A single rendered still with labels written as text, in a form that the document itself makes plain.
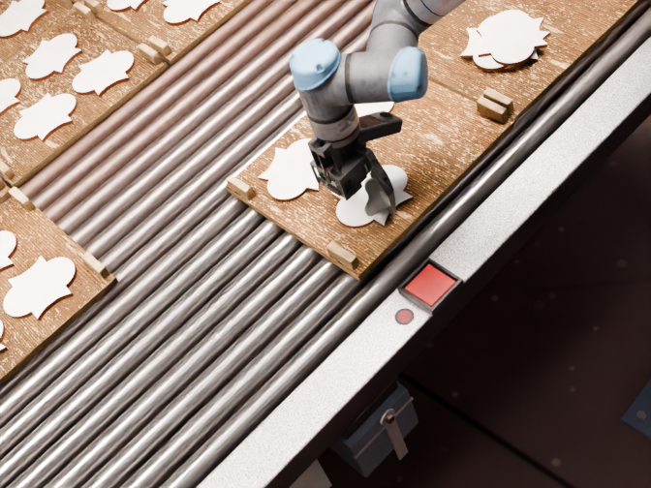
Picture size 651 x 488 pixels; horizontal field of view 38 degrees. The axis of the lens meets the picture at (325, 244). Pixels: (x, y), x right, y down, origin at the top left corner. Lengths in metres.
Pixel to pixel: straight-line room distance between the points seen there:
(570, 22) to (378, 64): 0.61
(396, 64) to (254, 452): 0.61
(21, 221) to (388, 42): 0.85
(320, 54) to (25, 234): 0.76
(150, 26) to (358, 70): 0.90
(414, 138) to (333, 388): 0.50
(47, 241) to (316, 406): 0.65
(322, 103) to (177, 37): 0.77
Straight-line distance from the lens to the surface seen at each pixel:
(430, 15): 1.44
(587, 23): 1.89
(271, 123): 1.87
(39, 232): 1.87
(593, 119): 1.74
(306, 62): 1.38
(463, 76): 1.82
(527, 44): 1.82
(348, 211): 1.63
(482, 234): 1.59
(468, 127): 1.72
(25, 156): 2.04
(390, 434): 1.58
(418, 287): 1.53
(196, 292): 1.65
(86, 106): 2.07
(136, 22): 2.22
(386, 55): 1.38
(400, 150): 1.71
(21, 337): 1.74
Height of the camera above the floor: 2.18
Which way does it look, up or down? 50 degrees down
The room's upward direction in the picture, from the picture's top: 22 degrees counter-clockwise
